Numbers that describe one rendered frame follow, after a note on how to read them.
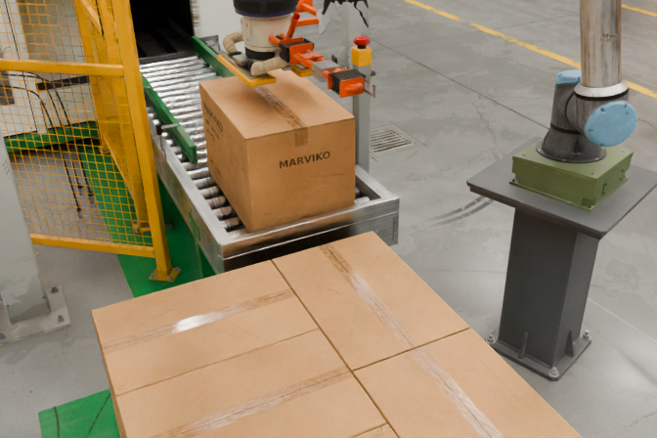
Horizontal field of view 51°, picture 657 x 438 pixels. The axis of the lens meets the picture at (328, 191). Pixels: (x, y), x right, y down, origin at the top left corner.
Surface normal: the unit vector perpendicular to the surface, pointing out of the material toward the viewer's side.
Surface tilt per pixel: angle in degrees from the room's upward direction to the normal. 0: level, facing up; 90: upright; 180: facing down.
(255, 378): 0
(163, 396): 0
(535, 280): 90
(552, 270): 90
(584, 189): 90
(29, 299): 90
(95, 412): 0
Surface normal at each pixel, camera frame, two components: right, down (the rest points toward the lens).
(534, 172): -0.69, 0.36
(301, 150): 0.41, 0.43
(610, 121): 0.10, 0.51
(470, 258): -0.02, -0.87
